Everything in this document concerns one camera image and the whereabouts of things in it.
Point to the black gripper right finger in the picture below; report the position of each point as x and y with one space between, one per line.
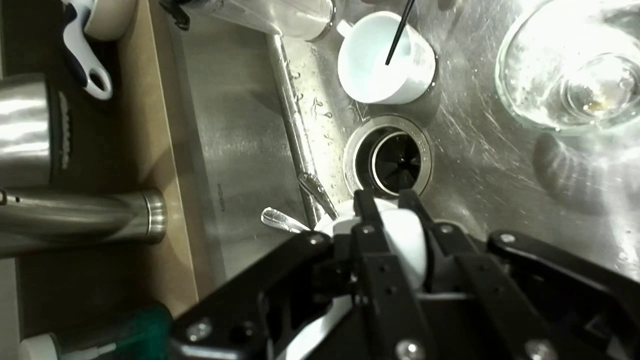
533 301

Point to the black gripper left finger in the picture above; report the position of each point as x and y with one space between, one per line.
376 267

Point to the sink drain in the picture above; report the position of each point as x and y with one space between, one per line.
392 161

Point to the stainless steel sink basin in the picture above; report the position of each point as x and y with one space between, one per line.
241 132

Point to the metal spoon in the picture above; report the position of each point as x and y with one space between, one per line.
277 218

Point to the white mug with chopstick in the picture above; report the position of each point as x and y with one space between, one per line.
372 73

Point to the clear drinking glass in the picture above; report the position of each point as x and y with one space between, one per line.
533 100

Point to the long dark chopstick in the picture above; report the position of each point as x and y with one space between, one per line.
399 37

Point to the green soap dispenser white pump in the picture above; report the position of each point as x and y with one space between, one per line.
140 331

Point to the brushed steel kitchen faucet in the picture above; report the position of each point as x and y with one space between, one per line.
101 223

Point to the small bowl holding scrubbers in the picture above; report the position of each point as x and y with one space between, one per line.
117 17

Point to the white dish brush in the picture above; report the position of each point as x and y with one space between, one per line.
78 51

